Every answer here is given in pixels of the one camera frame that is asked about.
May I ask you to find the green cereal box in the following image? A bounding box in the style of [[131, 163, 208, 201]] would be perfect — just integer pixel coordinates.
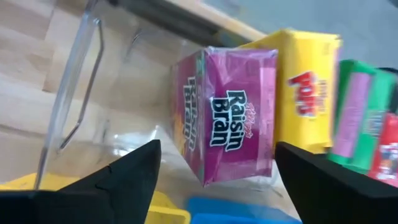
[[328, 58, 398, 175]]

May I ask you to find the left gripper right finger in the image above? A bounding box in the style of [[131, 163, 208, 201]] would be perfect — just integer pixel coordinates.
[[275, 141, 398, 224]]

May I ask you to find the purple Raisin Bran cereal box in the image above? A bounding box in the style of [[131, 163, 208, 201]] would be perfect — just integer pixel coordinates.
[[169, 46, 279, 187]]

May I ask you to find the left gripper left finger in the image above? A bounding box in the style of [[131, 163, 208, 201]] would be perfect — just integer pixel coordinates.
[[0, 139, 162, 224]]

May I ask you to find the red cereal box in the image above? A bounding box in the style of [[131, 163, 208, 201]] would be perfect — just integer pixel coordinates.
[[368, 112, 398, 188]]

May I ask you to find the clear plastic bin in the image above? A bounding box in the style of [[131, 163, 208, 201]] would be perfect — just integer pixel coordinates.
[[33, 0, 301, 215]]

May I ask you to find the yellow Corn Pops cereal box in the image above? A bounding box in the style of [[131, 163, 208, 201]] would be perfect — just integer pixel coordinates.
[[239, 28, 343, 155]]

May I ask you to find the yellow plastic basket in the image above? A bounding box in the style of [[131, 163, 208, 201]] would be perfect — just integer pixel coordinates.
[[0, 172, 191, 224]]

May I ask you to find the blue plastic basket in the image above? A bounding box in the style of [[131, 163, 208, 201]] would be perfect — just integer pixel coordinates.
[[185, 195, 303, 224]]

